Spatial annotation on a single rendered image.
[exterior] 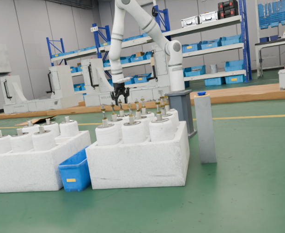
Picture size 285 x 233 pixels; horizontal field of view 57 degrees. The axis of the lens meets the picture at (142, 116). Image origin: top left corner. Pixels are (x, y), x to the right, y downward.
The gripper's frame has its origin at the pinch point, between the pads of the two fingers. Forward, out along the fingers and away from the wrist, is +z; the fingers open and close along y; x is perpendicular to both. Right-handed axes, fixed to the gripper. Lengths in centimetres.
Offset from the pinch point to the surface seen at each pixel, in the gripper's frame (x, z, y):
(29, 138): 15, -1, 64
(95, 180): 48, 14, 51
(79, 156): 25, 12, 46
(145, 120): 52, -4, 24
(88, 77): -225, 12, -98
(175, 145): 74, 0, 28
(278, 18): -145, -35, -556
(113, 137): 50, -1, 40
